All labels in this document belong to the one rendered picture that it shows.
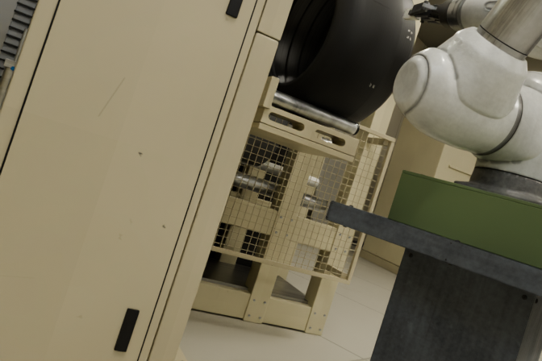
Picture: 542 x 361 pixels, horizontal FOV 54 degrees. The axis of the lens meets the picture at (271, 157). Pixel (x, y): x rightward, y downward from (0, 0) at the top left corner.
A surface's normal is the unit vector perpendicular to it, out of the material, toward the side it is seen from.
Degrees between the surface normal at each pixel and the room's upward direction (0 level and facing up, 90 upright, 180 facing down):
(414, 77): 97
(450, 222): 90
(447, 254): 90
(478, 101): 119
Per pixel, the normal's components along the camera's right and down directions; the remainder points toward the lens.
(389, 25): 0.49, 0.01
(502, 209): -0.58, -0.22
